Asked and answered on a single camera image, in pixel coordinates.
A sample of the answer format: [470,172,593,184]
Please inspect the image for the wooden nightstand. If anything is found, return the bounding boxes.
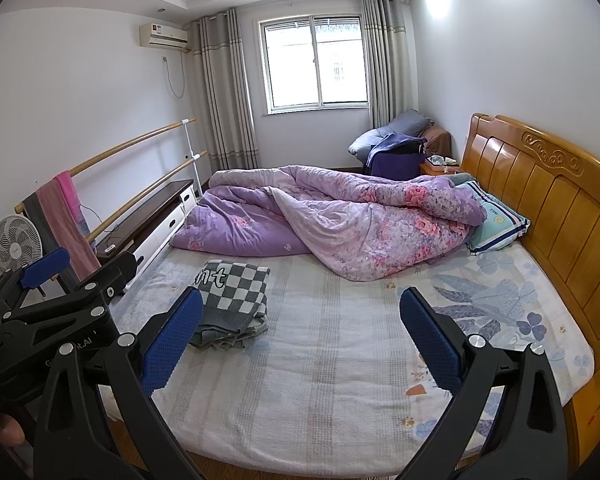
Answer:
[419,160,462,177]
[572,340,600,461]

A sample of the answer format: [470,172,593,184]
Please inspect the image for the person's left hand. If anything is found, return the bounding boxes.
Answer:
[0,415,24,446]

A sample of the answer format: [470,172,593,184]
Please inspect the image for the purple floral quilt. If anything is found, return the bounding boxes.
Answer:
[171,164,486,281]

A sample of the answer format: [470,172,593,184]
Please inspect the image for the dark top white cabinet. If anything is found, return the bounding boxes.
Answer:
[95,179,198,273]

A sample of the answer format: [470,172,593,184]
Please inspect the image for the grey white checkered cardigan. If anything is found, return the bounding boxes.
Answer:
[189,259,272,350]

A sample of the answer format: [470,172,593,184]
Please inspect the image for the grey towel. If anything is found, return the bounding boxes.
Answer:
[21,192,81,293]

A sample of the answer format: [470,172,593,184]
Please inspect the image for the grey beige curtain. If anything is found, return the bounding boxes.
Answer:
[360,0,420,133]
[187,7,260,173]

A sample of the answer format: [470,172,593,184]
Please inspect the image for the blue striped pillow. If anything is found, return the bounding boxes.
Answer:
[455,180,531,256]

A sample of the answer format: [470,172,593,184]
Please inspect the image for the wooden bed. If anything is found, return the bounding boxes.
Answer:
[107,112,600,476]

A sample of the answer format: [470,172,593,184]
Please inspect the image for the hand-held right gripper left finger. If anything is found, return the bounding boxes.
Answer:
[32,287,204,480]

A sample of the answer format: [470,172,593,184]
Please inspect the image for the white electric fan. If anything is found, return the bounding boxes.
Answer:
[0,215,43,276]

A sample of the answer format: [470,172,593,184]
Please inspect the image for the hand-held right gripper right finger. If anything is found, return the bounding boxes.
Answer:
[399,287,568,480]

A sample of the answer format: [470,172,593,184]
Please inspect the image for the purple cloth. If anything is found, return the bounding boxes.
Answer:
[366,132,427,181]

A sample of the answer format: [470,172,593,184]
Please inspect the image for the wooden barre rail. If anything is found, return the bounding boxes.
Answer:
[14,118,198,214]
[85,150,208,243]

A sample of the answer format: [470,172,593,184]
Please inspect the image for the white framed window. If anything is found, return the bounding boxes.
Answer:
[254,14,372,116]

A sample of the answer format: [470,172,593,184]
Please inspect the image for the white air conditioner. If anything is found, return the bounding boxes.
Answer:
[139,22,190,52]

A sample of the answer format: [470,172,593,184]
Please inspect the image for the white air conditioner cable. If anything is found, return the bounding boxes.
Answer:
[161,52,187,99]

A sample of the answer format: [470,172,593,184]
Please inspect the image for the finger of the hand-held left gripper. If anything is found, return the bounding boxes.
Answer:
[5,251,137,328]
[0,248,71,318]

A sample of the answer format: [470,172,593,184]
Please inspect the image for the pink towel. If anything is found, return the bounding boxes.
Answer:
[36,170,101,281]

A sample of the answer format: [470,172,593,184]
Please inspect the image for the white barre post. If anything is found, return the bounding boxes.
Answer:
[181,119,203,198]

